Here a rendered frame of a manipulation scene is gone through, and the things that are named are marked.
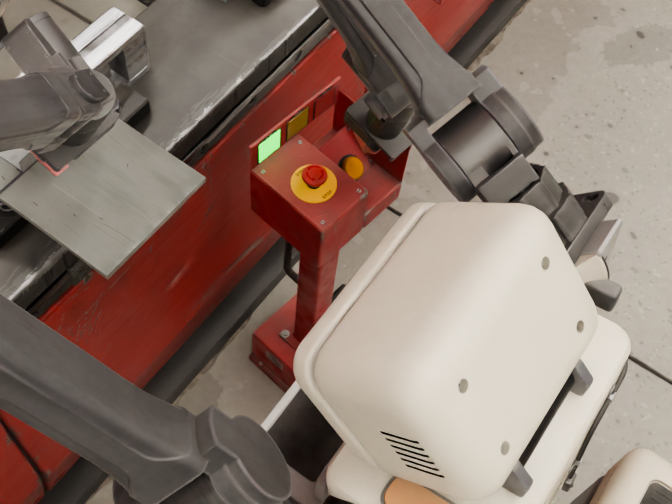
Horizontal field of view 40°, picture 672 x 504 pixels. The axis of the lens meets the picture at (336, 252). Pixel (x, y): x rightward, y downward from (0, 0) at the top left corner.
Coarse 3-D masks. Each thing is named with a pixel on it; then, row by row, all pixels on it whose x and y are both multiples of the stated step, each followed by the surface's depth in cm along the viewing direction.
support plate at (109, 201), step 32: (128, 128) 120; (0, 160) 116; (96, 160) 117; (128, 160) 117; (160, 160) 118; (32, 192) 114; (64, 192) 114; (96, 192) 115; (128, 192) 115; (160, 192) 115; (192, 192) 116; (64, 224) 112; (96, 224) 112; (128, 224) 113; (160, 224) 114; (96, 256) 110; (128, 256) 111
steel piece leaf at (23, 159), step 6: (12, 150) 117; (18, 150) 117; (24, 150) 117; (0, 156) 116; (6, 156) 116; (12, 156) 116; (18, 156) 116; (24, 156) 114; (30, 156) 115; (12, 162) 116; (18, 162) 116; (24, 162) 114; (30, 162) 115; (18, 168) 115; (24, 168) 115
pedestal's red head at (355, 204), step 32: (256, 160) 143; (288, 160) 146; (320, 160) 146; (384, 160) 153; (256, 192) 148; (288, 192) 143; (352, 192) 144; (384, 192) 153; (288, 224) 147; (320, 224) 141; (352, 224) 148; (320, 256) 147
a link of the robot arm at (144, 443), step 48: (0, 336) 58; (48, 336) 62; (0, 384) 59; (48, 384) 60; (96, 384) 64; (48, 432) 63; (96, 432) 64; (144, 432) 65; (192, 432) 69; (240, 432) 72; (144, 480) 67; (192, 480) 69; (240, 480) 69; (288, 480) 74
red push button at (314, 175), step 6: (306, 168) 142; (312, 168) 142; (318, 168) 142; (324, 168) 142; (306, 174) 141; (312, 174) 141; (318, 174) 141; (324, 174) 142; (306, 180) 141; (312, 180) 141; (318, 180) 141; (324, 180) 141; (312, 186) 141; (318, 186) 142
